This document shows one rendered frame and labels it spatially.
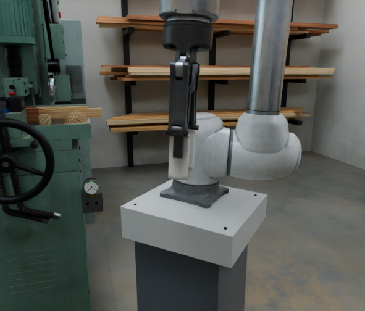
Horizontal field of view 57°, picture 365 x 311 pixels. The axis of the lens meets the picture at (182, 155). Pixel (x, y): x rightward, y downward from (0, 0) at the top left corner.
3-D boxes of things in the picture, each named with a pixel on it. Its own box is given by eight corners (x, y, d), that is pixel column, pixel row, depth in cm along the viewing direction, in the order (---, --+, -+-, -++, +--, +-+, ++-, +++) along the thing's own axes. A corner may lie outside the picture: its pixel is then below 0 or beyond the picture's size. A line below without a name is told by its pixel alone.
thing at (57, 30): (46, 58, 150) (42, 23, 146) (48, 59, 159) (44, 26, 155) (66, 58, 153) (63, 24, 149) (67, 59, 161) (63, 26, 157)
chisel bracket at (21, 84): (5, 100, 130) (3, 78, 128) (12, 97, 143) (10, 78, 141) (26, 100, 132) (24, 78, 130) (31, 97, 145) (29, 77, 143)
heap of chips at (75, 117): (63, 124, 128) (63, 114, 127) (65, 119, 141) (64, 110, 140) (88, 123, 130) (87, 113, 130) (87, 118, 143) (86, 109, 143)
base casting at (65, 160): (-48, 181, 121) (-53, 157, 119) (-9, 147, 174) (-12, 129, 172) (80, 170, 133) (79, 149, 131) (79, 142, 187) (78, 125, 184)
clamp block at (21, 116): (-24, 141, 111) (-29, 114, 109) (-14, 134, 124) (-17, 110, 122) (24, 139, 116) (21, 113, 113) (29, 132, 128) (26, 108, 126)
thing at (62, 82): (50, 101, 153) (47, 74, 150) (51, 100, 160) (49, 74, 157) (71, 101, 156) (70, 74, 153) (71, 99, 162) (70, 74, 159)
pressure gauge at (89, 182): (84, 200, 130) (82, 179, 128) (83, 196, 133) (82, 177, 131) (100, 198, 132) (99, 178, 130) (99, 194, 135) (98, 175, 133)
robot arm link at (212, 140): (176, 169, 120) (178, 108, 115) (227, 173, 118) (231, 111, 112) (167, 183, 105) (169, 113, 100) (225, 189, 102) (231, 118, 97)
